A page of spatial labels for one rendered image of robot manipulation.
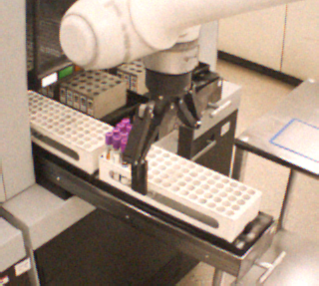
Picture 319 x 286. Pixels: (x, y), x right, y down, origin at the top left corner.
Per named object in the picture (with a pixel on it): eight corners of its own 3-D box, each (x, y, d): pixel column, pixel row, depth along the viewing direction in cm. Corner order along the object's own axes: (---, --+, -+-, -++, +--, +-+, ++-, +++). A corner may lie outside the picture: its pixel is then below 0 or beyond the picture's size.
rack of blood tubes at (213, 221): (98, 183, 105) (97, 156, 102) (131, 161, 112) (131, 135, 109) (229, 247, 90) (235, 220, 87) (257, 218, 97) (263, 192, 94)
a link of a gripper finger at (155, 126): (175, 105, 92) (171, 102, 91) (146, 167, 91) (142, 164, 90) (157, 98, 94) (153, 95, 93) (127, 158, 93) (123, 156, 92)
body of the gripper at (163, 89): (172, 80, 85) (168, 133, 90) (202, 64, 91) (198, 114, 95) (134, 67, 89) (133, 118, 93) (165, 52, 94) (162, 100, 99)
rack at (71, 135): (1, 129, 121) (-1, 105, 118) (31, 113, 128) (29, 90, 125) (91, 179, 106) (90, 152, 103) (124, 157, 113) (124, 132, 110)
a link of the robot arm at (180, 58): (209, 34, 88) (206, 67, 91) (164, 21, 92) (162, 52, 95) (177, 48, 81) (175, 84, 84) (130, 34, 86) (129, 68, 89)
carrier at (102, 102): (120, 101, 131) (120, 78, 127) (127, 104, 129) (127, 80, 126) (86, 120, 122) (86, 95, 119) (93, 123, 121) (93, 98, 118)
